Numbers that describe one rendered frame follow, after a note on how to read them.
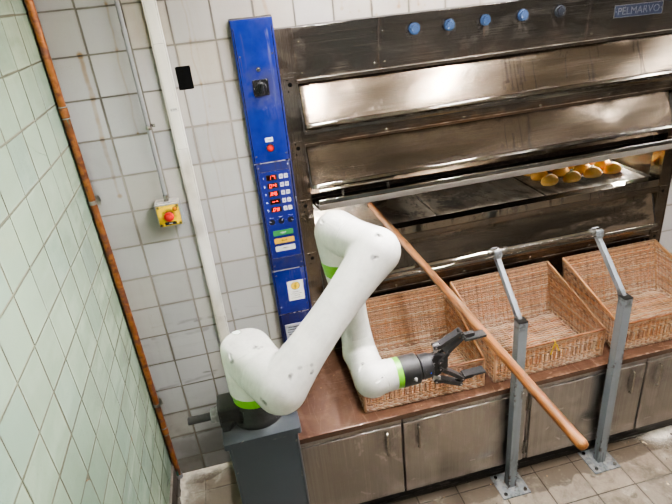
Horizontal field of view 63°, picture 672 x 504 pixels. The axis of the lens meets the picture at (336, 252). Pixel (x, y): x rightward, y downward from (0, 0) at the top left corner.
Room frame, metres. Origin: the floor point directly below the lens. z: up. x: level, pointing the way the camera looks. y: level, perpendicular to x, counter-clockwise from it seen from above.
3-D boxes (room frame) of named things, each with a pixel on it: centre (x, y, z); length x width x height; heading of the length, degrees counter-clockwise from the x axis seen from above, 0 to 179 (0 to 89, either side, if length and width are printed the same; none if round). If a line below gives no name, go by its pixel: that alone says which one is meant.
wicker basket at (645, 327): (2.27, -1.47, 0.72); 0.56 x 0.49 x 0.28; 100
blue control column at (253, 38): (3.14, 0.40, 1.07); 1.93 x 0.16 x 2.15; 11
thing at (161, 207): (2.10, 0.66, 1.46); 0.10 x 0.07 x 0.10; 101
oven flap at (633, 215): (2.42, -0.80, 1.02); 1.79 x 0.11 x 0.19; 101
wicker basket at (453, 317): (2.05, -0.28, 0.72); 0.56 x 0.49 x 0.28; 99
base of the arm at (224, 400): (1.16, 0.32, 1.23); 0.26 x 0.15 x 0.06; 101
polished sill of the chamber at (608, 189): (2.45, -0.80, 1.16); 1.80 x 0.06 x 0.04; 101
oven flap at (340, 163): (2.42, -0.80, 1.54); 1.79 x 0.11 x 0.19; 101
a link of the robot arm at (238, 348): (1.16, 0.25, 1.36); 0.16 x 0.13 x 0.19; 35
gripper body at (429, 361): (1.29, -0.25, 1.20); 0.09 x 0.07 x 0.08; 102
